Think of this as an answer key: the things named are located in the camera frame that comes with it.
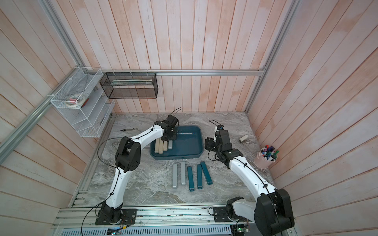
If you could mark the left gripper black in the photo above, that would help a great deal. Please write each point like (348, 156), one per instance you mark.
(173, 138)

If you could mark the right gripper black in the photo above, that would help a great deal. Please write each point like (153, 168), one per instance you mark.
(209, 143)

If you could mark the grey pruning pliers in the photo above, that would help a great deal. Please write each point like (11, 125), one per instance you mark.
(183, 173)
(175, 176)
(170, 145)

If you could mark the beige pruning pliers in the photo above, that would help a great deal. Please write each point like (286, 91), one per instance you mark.
(160, 147)
(165, 146)
(157, 144)

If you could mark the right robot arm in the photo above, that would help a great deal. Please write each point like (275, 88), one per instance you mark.
(272, 210)

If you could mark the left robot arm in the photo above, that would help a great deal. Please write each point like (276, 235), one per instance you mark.
(127, 159)

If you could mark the teal plastic storage box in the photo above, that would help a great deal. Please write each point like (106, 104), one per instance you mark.
(189, 144)

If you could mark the teal pruning pliers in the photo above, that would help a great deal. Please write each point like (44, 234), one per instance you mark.
(206, 173)
(199, 177)
(191, 179)

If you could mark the small beige tape roll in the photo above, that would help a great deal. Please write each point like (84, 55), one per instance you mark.
(243, 138)

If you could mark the pink pen holder cup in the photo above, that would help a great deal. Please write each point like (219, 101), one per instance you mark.
(266, 157)

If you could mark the dark pen on table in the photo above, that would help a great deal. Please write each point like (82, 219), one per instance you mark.
(130, 129)

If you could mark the tape roll in shelf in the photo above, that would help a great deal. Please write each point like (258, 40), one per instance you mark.
(75, 100)

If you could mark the black mesh wall basket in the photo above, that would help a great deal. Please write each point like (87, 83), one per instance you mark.
(128, 85)

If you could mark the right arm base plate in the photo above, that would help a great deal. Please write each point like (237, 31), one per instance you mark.
(234, 214)

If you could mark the white wire wall shelf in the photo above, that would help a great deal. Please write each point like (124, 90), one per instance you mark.
(83, 104)

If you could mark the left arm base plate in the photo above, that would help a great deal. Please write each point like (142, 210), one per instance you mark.
(116, 216)

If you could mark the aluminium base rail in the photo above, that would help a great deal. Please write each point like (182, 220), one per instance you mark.
(162, 215)

